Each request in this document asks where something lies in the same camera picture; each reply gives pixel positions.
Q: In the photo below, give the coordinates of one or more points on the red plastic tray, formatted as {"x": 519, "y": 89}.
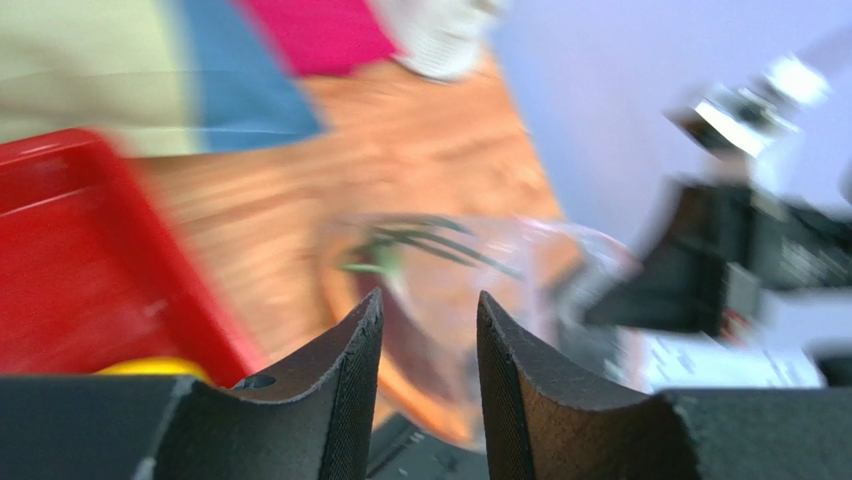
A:
{"x": 92, "y": 276}

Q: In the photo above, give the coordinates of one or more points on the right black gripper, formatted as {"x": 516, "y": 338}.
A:
{"x": 723, "y": 246}

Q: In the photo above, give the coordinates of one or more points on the magenta folded cloth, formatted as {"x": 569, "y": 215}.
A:
{"x": 321, "y": 37}

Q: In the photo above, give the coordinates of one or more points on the plaid pillow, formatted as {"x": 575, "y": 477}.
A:
{"x": 166, "y": 78}

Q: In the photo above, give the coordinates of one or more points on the beige bucket hat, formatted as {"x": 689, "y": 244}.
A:
{"x": 440, "y": 40}

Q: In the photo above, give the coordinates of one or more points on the yellow fake banana bunch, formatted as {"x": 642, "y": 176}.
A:
{"x": 157, "y": 366}

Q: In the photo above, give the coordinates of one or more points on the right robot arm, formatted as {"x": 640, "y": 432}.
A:
{"x": 657, "y": 359}

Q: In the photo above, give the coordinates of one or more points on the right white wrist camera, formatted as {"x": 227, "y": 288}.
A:
{"x": 750, "y": 132}

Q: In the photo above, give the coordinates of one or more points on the fake green onion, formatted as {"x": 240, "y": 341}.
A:
{"x": 382, "y": 236}

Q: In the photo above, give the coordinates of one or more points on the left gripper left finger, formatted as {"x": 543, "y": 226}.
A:
{"x": 308, "y": 416}

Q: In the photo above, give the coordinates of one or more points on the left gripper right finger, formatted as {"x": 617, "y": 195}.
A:
{"x": 546, "y": 417}

